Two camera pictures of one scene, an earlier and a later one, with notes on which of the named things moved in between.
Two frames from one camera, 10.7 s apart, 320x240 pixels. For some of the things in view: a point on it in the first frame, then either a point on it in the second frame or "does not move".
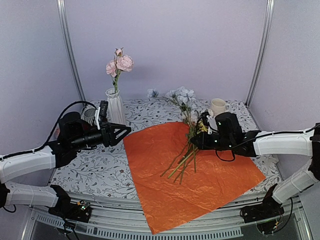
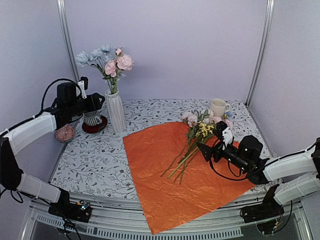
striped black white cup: (88, 114) does not move
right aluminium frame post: (270, 8) does not move
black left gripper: (108, 129) → (98, 104)
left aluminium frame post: (61, 6) does not move
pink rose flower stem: (121, 62) does not move
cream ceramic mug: (219, 105) does not move
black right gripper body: (224, 142) → (237, 161)
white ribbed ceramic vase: (115, 109) does not move
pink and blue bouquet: (185, 98) → (97, 58)
